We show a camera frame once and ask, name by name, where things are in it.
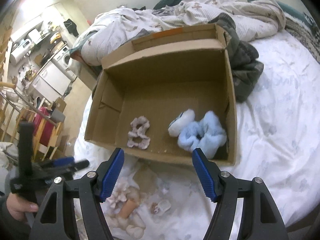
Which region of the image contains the person's left hand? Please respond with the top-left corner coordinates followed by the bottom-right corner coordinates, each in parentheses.
top-left (6, 193), bottom-right (39, 222)

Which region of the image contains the patterned knit blanket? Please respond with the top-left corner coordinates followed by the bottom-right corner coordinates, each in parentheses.
top-left (285, 12), bottom-right (319, 63)

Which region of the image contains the beige foam cylinder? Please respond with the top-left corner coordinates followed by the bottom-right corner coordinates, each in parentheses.
top-left (117, 199), bottom-right (139, 219)

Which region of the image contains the dark green corduroy garment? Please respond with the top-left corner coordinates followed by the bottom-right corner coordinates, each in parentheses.
top-left (210, 13), bottom-right (264, 102)

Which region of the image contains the clear plastic bag with parts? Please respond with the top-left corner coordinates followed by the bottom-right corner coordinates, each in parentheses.
top-left (149, 199), bottom-right (171, 216)

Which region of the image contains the white cabinet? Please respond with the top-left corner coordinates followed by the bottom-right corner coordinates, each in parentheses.
top-left (27, 61), bottom-right (76, 102)

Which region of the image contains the brown cardboard box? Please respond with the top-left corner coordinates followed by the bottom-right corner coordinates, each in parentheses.
top-left (85, 24), bottom-right (237, 165)

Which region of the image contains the light blue fluffy scrunchie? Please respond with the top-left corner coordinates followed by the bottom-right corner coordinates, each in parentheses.
top-left (177, 111), bottom-right (227, 159)

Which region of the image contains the teal pillow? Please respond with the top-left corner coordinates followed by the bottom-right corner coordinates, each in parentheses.
top-left (246, 0), bottom-right (313, 30)

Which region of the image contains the mauve fabric scrunchie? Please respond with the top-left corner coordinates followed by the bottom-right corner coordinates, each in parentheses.
top-left (127, 116), bottom-right (150, 150)

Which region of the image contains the white fluffy sock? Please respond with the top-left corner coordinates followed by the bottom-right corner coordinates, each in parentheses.
top-left (168, 109), bottom-right (195, 137)

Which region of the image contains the black hanging garment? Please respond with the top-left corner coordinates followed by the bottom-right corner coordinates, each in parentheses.
top-left (63, 18), bottom-right (79, 37)

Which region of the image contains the white washing machine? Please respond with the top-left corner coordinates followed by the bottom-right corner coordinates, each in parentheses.
top-left (51, 45), bottom-right (77, 82)

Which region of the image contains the white floral bed sheet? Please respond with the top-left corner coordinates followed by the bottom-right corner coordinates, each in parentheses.
top-left (72, 31), bottom-right (320, 240)

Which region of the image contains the bear print duvet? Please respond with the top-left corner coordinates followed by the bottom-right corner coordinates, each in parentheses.
top-left (68, 0), bottom-right (286, 72)

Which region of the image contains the wooden rack with red bag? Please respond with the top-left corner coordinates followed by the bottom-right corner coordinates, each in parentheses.
top-left (14, 106), bottom-right (64, 161)

